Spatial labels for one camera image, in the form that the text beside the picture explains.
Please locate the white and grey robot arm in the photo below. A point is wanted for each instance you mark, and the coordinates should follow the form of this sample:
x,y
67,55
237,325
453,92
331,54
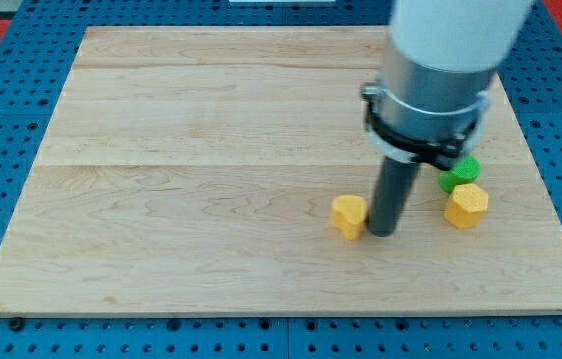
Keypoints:
x,y
430,96

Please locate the yellow heart block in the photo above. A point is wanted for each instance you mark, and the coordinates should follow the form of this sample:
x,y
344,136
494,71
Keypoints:
x,y
348,214

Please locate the yellow hexagon block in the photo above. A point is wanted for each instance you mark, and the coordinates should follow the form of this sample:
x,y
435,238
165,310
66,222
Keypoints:
x,y
466,206

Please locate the light wooden board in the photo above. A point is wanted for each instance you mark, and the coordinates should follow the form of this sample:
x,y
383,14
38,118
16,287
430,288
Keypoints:
x,y
189,172

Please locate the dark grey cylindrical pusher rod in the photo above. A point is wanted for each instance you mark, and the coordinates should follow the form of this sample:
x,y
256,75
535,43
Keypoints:
x,y
392,188

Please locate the green round block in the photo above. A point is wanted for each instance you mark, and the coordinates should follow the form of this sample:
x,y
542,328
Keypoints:
x,y
464,172

